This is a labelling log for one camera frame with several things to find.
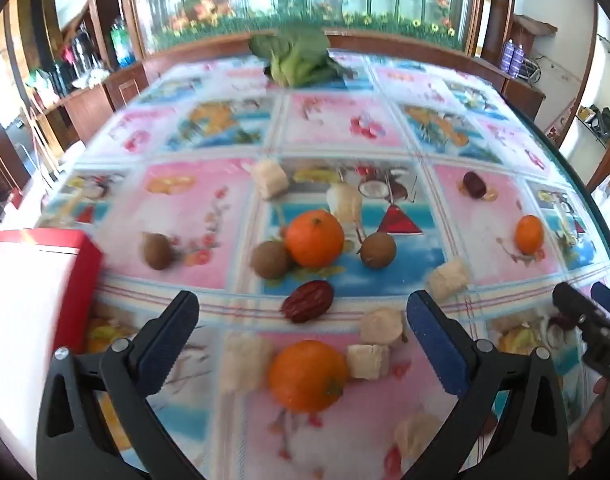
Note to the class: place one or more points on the small orange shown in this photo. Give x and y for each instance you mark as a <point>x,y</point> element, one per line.
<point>529,233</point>

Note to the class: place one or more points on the person's right hand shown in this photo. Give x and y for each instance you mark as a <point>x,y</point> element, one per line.
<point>592,435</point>

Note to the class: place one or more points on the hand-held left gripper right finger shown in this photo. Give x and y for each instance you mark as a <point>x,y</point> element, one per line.
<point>435,347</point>

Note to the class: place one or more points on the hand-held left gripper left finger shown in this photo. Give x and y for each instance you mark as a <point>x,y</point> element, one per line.
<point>160,347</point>

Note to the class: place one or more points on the large orange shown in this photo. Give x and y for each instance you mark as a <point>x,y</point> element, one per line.
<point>315,238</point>
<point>309,376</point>

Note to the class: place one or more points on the printed fruit tablecloth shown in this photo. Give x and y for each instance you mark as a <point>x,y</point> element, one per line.
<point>335,125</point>

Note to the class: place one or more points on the wooden corner cabinet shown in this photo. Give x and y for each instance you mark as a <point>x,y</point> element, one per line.
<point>525,90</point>

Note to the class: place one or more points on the blue bottles on shelf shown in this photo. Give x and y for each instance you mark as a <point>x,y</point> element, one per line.
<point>508,55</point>

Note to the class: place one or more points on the brown longan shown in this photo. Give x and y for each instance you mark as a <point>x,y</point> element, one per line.
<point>157,250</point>
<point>271,259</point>
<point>378,250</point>

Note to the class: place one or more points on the red date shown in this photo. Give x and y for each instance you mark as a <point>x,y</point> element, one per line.
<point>307,301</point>
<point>474,185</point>

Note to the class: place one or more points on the dark bag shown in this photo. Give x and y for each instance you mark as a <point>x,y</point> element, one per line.
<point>601,122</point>

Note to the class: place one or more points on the red and white box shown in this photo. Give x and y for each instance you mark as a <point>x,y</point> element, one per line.
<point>30,290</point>

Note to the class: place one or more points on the green and blue bottle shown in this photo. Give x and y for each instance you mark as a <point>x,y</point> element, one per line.
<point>121,42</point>

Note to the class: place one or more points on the green leafy vegetable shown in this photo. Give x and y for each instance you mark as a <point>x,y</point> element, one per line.
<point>295,60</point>

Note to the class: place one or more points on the wooden sideboard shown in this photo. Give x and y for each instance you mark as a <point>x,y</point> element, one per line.
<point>90,95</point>

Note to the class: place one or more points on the purple bottle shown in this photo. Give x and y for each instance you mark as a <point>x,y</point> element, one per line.
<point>519,58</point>

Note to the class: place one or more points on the white plastic bag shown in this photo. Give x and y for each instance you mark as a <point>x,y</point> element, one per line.
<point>607,200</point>

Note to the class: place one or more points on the pale banana piece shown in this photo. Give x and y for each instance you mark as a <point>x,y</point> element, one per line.
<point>382,326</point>
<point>417,432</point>
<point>245,362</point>
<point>270,180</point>
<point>367,360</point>
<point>449,278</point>
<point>345,202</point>

